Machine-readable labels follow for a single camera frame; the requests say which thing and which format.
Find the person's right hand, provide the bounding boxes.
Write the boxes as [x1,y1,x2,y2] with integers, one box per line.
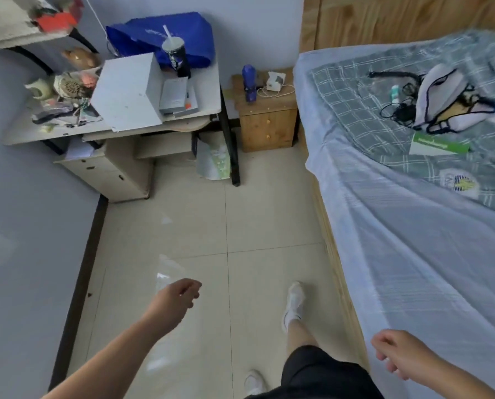
[370,330,436,381]

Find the person's left hand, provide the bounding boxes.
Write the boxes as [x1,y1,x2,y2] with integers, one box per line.
[149,278,202,335]

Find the person's left forearm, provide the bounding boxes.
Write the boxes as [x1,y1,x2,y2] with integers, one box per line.
[41,313,177,399]

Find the person's right forearm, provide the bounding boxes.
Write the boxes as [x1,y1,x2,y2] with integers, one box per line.
[399,360,495,399]

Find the black shorts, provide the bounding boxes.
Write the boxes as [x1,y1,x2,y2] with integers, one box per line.
[247,345,385,399]

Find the person's right leg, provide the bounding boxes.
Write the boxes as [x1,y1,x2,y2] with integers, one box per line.
[285,316,319,363]

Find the light blue bed sheet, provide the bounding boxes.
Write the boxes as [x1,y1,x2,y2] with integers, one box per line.
[293,31,495,399]

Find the white right shoe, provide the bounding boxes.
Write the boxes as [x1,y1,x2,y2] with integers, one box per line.
[281,281,307,333]

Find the white shoe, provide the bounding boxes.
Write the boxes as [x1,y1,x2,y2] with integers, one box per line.
[243,369,268,398]
[281,281,307,333]

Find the white left shoe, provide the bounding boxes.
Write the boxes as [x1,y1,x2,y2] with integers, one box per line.
[243,369,268,398]

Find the white green plastic bag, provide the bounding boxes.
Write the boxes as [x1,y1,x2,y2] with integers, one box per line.
[195,135,232,181]

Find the beige drawer cabinet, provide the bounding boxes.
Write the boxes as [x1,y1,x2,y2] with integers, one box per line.
[54,139,155,204]

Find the white crest printed cloth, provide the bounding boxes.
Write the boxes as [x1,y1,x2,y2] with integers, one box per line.
[439,168,481,200]

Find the white paper sheet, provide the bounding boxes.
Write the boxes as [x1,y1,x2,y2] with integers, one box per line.
[65,138,95,161]

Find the wooden nightstand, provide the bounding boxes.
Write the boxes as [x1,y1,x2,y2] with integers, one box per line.
[232,68,300,153]

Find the grey book with orange mark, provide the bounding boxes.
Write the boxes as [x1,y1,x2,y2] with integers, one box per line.
[172,84,199,118]

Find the grey flat box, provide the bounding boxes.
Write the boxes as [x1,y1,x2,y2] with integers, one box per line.
[159,76,189,115]

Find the beige computer desk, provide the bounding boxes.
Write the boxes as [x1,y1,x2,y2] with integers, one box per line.
[2,58,242,187]

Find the green white booklet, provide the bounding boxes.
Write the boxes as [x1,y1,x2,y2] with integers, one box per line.
[409,133,471,157]

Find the white cardboard box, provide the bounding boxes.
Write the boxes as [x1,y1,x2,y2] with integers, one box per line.
[90,52,165,132]

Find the blue water bottle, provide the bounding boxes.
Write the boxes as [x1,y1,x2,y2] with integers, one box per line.
[242,65,257,103]

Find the pile of desk clutter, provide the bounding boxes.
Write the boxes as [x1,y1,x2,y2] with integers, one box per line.
[30,97,103,130]

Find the white charger device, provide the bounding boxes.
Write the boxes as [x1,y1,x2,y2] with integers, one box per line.
[266,71,286,93]

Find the black cup with straw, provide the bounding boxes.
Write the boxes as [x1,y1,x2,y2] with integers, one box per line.
[161,25,192,79]

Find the small round desk fan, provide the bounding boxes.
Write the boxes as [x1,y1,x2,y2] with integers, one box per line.
[55,72,92,99]

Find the green plaid blanket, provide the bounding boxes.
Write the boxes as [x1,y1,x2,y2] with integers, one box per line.
[312,31,495,215]

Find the pale green teapot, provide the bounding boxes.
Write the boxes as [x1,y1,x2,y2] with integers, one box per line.
[24,77,57,101]

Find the blue fabric bag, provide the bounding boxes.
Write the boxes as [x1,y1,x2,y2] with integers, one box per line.
[106,12,215,71]

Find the white bag with black trim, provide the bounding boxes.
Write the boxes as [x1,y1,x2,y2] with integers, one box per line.
[412,64,495,134]

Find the brown figurine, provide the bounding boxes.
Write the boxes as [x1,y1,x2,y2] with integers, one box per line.
[62,47,101,71]

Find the red cloth item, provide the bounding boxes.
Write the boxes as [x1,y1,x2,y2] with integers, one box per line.
[35,7,84,34]

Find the white shelf board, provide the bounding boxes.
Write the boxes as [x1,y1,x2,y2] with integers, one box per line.
[0,0,86,51]

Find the wooden headboard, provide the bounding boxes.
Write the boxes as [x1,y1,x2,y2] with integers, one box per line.
[299,0,495,54]

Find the wooden bed frame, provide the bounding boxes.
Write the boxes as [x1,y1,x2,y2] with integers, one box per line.
[311,178,371,372]

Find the white cable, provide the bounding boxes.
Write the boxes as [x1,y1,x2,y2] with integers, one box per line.
[257,84,296,98]

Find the black cable bundle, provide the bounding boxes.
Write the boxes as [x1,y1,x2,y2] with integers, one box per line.
[368,70,425,122]

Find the black metal shelf frame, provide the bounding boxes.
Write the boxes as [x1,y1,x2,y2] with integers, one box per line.
[6,28,102,76]

